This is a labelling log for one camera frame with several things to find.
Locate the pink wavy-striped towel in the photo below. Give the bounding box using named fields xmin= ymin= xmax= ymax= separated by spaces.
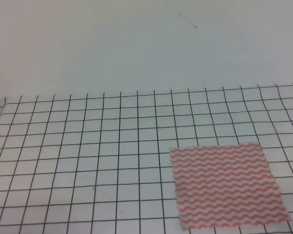
xmin=170 ymin=142 xmax=291 ymax=230

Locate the white black-grid tablecloth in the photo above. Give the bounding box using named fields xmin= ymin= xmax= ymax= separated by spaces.
xmin=0 ymin=84 xmax=293 ymax=234

